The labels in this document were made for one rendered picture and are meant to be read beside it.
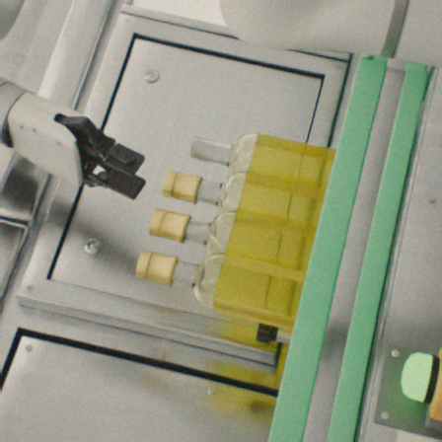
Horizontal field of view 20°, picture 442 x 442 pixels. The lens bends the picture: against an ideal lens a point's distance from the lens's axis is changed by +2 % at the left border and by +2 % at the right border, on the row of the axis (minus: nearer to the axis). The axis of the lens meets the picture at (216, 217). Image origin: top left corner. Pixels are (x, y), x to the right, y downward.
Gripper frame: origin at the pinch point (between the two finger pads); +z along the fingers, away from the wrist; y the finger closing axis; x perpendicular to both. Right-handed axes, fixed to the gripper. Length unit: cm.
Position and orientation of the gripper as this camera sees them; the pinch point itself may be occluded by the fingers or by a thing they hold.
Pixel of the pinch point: (126, 172)
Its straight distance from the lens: 152.5
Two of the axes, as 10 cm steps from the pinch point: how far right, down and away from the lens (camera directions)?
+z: 8.8, 4.3, -2.2
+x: 4.8, -7.5, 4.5
